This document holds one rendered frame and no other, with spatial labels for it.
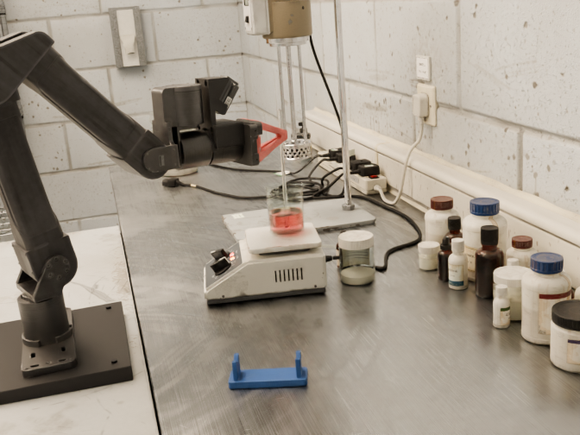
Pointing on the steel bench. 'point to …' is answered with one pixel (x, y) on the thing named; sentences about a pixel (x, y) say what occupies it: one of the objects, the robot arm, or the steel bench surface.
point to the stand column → (343, 106)
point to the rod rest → (274, 377)
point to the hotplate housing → (271, 275)
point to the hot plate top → (254, 238)
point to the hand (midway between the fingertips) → (281, 135)
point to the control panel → (226, 270)
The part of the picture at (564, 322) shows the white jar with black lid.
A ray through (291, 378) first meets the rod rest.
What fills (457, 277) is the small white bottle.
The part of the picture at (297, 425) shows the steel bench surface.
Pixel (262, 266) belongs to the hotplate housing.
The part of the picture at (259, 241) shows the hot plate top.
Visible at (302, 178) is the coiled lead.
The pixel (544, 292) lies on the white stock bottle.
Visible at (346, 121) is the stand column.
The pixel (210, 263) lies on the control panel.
